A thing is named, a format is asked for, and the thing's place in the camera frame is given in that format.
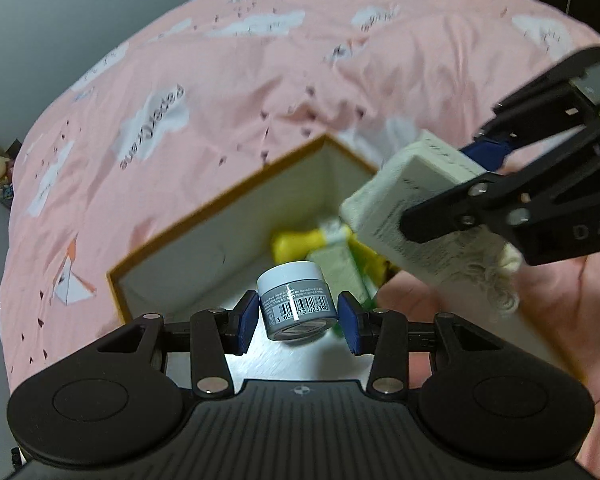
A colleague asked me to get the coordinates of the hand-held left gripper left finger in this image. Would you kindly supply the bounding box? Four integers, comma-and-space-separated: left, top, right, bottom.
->
99, 290, 259, 399

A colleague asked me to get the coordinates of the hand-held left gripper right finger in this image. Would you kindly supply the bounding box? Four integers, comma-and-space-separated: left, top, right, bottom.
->
336, 293, 486, 396

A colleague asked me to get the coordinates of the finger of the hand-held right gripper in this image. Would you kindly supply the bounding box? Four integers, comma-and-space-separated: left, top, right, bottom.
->
459, 46, 600, 173
399, 119, 600, 246

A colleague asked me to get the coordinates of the cream fabric-covered box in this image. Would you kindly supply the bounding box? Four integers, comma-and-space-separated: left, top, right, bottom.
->
340, 129, 525, 317

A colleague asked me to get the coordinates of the grey jar with barcode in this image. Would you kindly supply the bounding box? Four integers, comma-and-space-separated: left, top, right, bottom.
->
256, 261, 339, 345

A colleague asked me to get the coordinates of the orange cardboard box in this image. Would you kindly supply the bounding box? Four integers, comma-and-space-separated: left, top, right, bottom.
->
106, 132, 588, 396

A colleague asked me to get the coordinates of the yellow capped tube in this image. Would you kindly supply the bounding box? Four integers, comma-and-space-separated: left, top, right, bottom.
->
271, 217, 353, 264

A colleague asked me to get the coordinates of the pink printed blanket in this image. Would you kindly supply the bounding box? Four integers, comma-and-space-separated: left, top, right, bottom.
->
0, 0, 600, 480

